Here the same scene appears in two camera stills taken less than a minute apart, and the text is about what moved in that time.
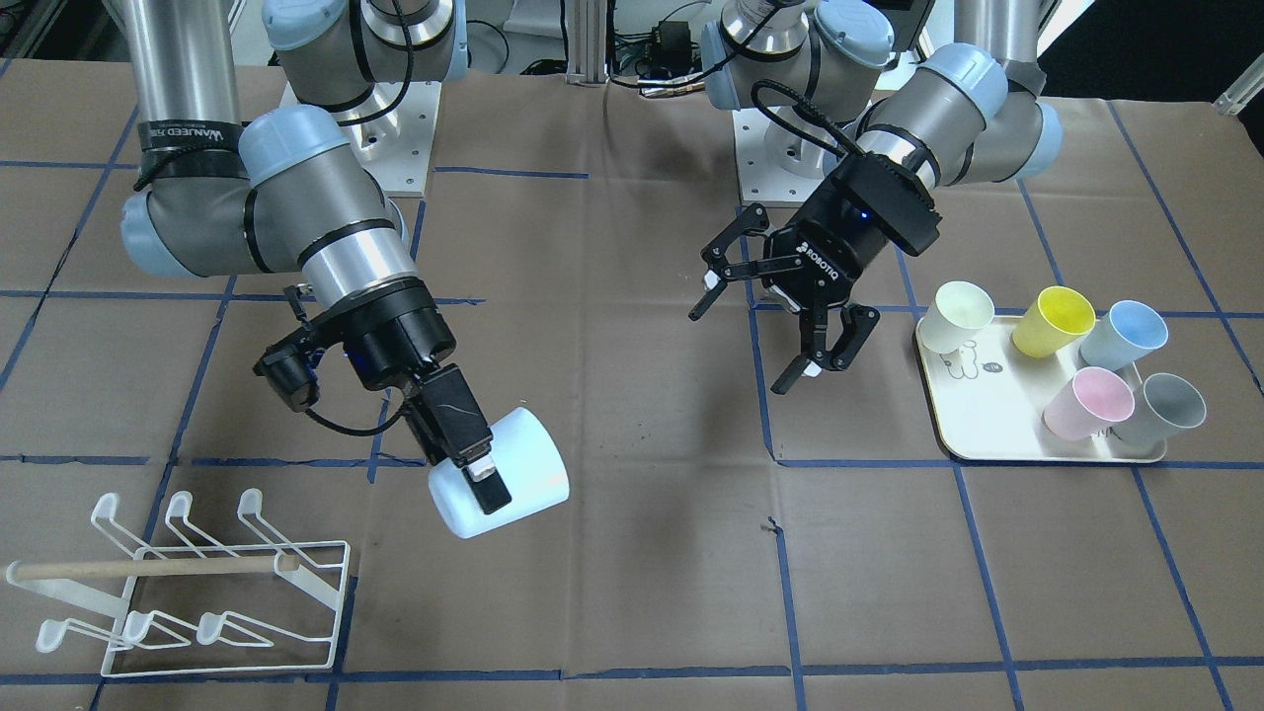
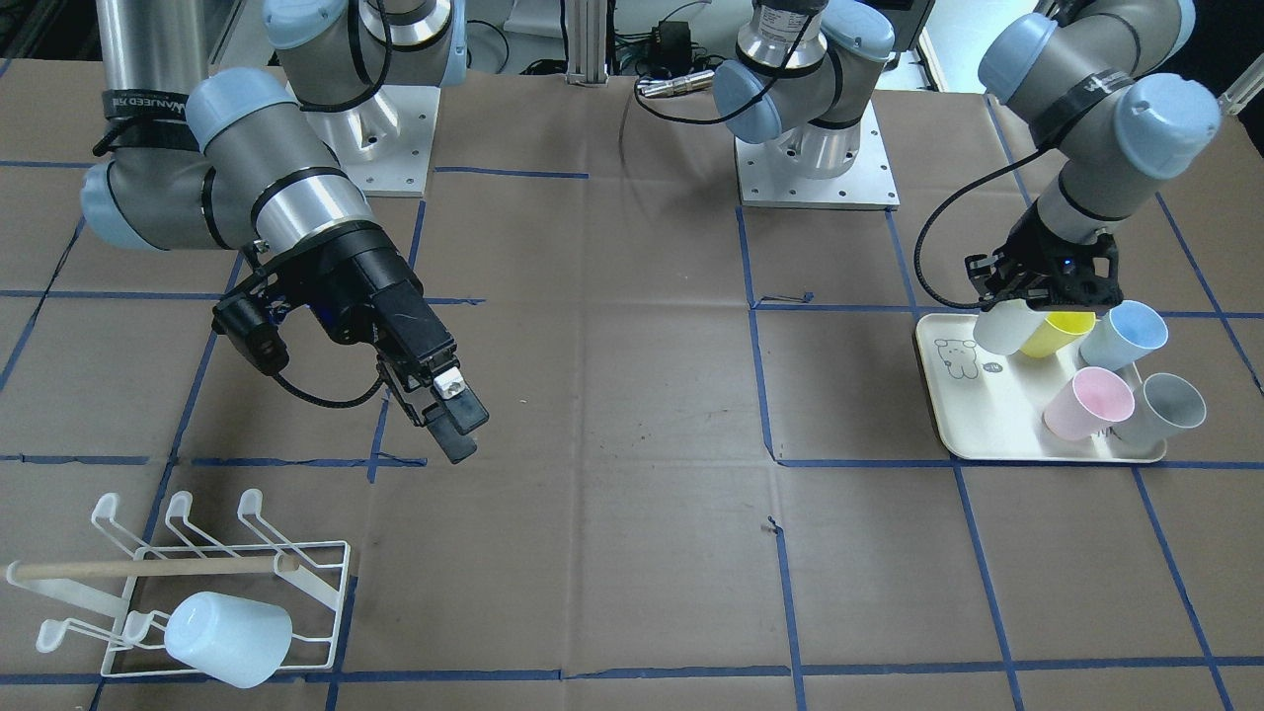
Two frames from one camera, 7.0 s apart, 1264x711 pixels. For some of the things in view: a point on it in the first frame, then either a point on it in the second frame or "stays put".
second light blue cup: (1128, 332) stays put
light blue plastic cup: (529, 465) → (237, 641)
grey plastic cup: (1163, 407) stays put
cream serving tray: (987, 403) stays put
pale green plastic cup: (958, 310) → (1006, 326)
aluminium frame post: (587, 41) stays put
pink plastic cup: (1094, 400) stays put
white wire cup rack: (266, 604) stays put
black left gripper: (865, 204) → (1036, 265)
